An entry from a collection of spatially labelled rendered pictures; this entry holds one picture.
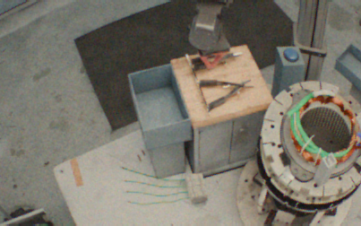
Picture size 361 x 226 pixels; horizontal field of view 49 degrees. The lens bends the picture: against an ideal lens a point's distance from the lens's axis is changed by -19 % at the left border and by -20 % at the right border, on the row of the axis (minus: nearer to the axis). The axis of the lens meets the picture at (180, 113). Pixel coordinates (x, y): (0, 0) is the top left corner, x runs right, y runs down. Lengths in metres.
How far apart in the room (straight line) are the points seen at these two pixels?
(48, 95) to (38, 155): 0.40
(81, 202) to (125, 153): 0.21
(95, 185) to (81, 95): 1.25
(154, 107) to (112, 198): 0.29
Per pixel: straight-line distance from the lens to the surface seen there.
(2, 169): 2.45
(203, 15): 0.94
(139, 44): 2.69
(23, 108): 2.61
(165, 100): 1.20
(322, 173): 0.94
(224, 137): 1.18
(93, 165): 1.37
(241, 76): 1.15
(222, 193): 1.30
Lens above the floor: 1.95
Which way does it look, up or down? 55 degrees down
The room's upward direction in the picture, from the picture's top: 4 degrees counter-clockwise
